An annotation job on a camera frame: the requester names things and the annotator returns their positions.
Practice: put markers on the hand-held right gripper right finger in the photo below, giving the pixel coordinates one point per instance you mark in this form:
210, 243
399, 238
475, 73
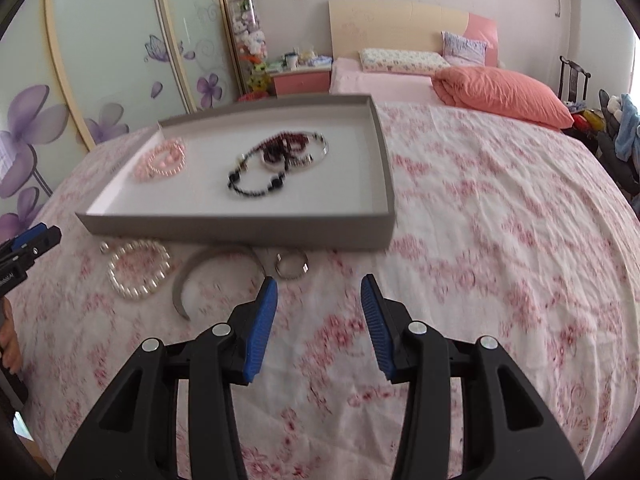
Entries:
375, 330

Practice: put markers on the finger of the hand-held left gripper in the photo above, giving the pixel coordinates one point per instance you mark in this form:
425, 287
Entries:
45, 242
25, 239

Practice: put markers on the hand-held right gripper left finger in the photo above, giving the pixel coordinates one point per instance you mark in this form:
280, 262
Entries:
260, 330

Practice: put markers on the grey metal cuff bangle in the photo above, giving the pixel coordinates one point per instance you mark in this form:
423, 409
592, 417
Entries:
177, 290

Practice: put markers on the grey cardboard tray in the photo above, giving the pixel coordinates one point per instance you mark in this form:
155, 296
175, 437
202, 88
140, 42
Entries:
200, 195

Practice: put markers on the thin silver bangle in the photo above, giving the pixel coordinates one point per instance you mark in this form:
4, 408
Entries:
325, 142

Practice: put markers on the person's left hand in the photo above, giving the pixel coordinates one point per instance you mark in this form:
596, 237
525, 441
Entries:
10, 340

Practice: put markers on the small pearl bead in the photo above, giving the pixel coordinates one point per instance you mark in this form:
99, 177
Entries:
104, 248

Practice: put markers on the pink floral tablecloth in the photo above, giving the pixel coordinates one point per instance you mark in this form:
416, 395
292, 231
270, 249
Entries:
500, 260

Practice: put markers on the sliding door wardrobe with flowers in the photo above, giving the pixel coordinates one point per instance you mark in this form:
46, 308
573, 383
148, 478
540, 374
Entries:
100, 35

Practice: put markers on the bed with pink sheet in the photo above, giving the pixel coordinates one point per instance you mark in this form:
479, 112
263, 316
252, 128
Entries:
375, 85

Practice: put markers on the pink nightstand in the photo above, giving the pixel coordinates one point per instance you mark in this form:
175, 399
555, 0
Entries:
300, 82

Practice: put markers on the white mug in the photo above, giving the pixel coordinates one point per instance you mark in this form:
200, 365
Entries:
291, 62

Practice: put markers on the coral pink pillow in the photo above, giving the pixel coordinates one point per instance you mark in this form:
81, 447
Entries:
505, 92

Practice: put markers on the white patterned pillow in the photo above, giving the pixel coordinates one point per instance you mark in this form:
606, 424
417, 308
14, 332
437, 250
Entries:
400, 60

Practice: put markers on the glass case of plush toys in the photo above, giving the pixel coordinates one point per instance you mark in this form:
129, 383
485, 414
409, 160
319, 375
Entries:
248, 35

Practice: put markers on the lilac pillow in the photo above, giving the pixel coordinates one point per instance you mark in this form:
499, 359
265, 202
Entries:
465, 47

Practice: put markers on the colourful toys pile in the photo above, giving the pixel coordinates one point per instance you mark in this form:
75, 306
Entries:
585, 117

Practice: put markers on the beige and pink headboard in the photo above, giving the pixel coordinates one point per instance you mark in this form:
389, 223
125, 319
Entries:
390, 25

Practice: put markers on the dark wooden chair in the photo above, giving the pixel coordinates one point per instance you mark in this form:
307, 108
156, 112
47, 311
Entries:
572, 80

